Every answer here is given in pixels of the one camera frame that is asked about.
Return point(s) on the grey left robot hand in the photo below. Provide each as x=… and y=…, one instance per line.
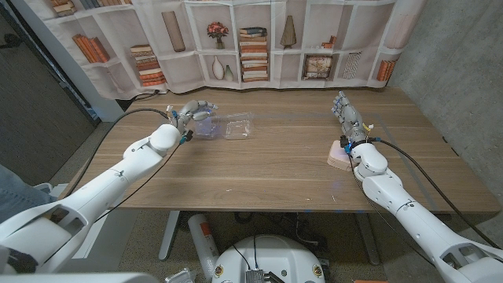
x=188, y=112

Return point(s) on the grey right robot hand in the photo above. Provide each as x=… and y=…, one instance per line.
x=351, y=120

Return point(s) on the clear plastic measuring cup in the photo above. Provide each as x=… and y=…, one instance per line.
x=205, y=129

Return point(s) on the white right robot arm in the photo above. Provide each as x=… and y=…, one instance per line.
x=420, y=224

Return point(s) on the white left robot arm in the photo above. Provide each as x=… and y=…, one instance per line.
x=106, y=188

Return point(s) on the clear plastic clamshell container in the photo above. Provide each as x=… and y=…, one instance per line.
x=237, y=129

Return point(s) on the printed bookshelf backdrop cloth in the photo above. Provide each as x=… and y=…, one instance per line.
x=177, y=70

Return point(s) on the grey table leg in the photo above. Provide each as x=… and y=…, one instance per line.
x=367, y=239
x=168, y=236

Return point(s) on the white cylinder with orange label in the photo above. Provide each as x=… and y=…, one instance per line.
x=200, y=239

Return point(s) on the white floor platform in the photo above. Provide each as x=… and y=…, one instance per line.
x=106, y=239

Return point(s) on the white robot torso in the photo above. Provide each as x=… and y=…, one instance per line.
x=275, y=255

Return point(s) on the person's leg in jeans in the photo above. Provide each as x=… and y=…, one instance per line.
x=19, y=194

